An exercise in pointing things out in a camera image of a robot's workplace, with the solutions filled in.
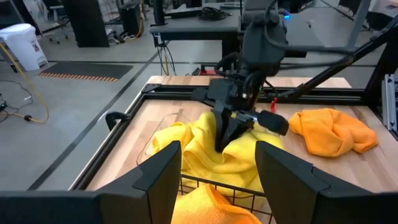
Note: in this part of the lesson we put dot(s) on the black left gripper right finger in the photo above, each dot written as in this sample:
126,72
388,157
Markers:
311,202

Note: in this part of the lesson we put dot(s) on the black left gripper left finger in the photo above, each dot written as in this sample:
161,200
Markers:
93,208

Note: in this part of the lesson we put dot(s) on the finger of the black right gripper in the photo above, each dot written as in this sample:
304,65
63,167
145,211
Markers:
241,130
221,130

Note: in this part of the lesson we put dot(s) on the yellow microfiber towel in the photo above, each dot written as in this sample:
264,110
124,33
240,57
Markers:
217,177
202,140
168,140

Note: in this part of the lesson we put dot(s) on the orange microfiber towel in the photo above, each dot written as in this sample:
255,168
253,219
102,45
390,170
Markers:
205,208
329,133

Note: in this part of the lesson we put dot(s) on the red box under desk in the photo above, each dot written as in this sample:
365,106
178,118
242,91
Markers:
205,72

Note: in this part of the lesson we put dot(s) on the small red tag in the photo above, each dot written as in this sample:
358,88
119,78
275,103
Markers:
273,105

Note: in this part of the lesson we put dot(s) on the grey desk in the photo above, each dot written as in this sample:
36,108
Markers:
192,28

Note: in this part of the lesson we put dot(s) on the clear plastic bin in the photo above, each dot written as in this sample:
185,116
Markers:
146,146

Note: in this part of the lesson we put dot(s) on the black table clamp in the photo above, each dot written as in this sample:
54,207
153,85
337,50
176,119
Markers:
116,118

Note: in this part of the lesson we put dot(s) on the black desk pole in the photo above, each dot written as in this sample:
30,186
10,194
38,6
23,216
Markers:
158,12

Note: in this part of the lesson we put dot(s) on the black computer tower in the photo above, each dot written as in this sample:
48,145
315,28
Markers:
130,20

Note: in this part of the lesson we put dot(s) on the silver aluminium extrusion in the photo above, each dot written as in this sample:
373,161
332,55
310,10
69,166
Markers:
390,102

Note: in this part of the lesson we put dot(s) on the black mat with striped edge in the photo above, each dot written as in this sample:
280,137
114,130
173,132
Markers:
84,71

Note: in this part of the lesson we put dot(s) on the tall black cabinet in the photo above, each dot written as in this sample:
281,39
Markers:
85,23

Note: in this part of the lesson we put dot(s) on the white trash can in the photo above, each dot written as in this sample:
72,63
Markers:
21,46

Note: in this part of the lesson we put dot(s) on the office chair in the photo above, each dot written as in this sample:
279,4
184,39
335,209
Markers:
59,18

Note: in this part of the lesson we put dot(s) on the black aluminium table frame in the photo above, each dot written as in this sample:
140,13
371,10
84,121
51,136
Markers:
109,143

